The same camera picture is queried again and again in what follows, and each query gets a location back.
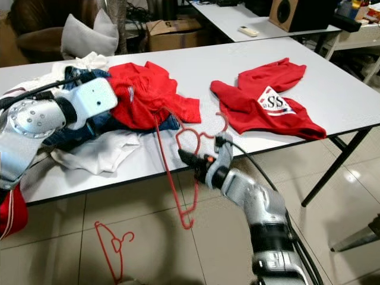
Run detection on brown armchair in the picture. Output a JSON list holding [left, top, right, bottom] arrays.
[[9, 0, 102, 63]]

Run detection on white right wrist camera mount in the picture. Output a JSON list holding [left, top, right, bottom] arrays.
[[215, 132, 235, 173]]

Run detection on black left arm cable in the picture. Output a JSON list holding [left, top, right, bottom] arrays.
[[3, 72, 99, 102]]

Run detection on thin red hanger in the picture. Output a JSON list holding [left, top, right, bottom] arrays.
[[94, 221, 135, 284]]

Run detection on white remote control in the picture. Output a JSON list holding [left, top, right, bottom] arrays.
[[237, 26, 262, 37]]

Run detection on plain white shirt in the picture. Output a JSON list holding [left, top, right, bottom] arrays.
[[50, 129, 146, 176]]

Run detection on crumpled white cloth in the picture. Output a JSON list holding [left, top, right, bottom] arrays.
[[62, 50, 110, 72]]

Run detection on grey pillow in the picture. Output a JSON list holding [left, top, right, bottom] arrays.
[[61, 9, 119, 59]]

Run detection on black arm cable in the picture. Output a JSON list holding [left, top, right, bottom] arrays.
[[230, 138, 322, 285], [3, 72, 99, 102]]

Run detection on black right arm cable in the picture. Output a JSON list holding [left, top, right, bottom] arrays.
[[230, 138, 322, 285]]

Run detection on wooden speaker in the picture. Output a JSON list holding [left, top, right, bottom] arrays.
[[268, 0, 342, 32]]

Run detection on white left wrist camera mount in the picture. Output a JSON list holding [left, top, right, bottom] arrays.
[[72, 77, 118, 128]]

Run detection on red plastic hanger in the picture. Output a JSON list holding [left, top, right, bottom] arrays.
[[151, 110, 230, 231]]

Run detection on cardboard box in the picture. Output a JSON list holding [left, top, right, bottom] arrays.
[[145, 18, 200, 53]]

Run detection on red garment with white trim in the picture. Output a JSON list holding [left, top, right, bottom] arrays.
[[0, 185, 30, 239]]

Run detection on red shirt with SS logo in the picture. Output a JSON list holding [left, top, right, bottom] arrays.
[[210, 58, 327, 141]]

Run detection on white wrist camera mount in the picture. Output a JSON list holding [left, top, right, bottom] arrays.
[[72, 77, 118, 128], [215, 132, 235, 173]]

